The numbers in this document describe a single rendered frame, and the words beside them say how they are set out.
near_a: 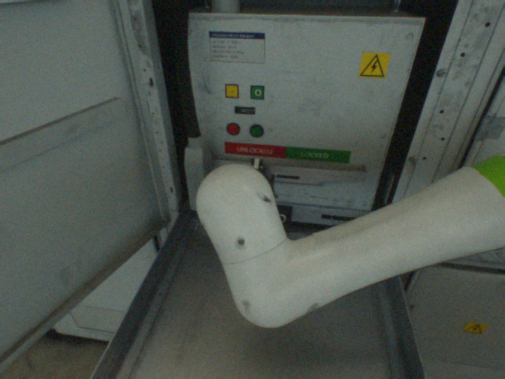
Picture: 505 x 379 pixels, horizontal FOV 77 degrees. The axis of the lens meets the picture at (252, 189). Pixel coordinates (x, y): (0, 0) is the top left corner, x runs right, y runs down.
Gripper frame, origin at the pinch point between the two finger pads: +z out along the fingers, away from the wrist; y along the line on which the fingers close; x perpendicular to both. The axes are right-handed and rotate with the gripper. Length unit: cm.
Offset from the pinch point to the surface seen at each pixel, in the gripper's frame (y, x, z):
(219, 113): -16.5, -11.8, -1.3
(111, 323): 70, -64, 42
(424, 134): -14.3, 35.1, -4.5
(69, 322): 74, -85, 44
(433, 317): 39, 55, 23
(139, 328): 31.3, -21.5, -18.5
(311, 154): -8.3, 11.7, 3.3
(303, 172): -3.7, 10.2, 1.4
